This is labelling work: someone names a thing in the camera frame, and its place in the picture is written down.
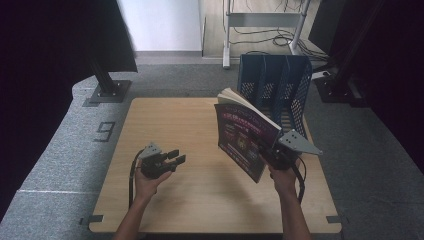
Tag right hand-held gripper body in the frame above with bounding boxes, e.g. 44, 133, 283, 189
264, 128, 324, 171

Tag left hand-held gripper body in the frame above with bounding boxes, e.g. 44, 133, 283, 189
138, 142, 173, 179

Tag purple cover magazine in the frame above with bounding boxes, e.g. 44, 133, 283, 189
213, 87, 283, 185

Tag blue plastic file rack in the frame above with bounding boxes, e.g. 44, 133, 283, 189
236, 53, 314, 141

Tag person's left hand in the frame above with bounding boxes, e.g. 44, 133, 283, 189
134, 167, 173, 202

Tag person's right hand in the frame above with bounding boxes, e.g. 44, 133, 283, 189
267, 161, 300, 198

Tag white power strip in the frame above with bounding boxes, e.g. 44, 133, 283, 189
311, 69, 331, 81

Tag grey tape strip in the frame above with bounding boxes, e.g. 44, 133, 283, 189
79, 214, 105, 226
325, 215, 348, 225

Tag black curtain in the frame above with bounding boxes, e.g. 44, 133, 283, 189
0, 0, 139, 223
308, 0, 424, 168

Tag white metal stand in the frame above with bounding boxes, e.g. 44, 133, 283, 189
222, 0, 313, 70

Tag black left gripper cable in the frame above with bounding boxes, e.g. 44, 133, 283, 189
128, 149, 145, 210

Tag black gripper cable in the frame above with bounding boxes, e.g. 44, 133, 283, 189
128, 149, 145, 210
291, 155, 307, 205

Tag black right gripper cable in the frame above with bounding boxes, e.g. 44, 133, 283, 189
291, 155, 307, 205

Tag black post with base plate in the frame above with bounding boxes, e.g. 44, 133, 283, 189
314, 0, 384, 108
87, 59, 133, 104

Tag black floor cables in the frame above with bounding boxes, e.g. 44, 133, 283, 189
229, 0, 330, 63

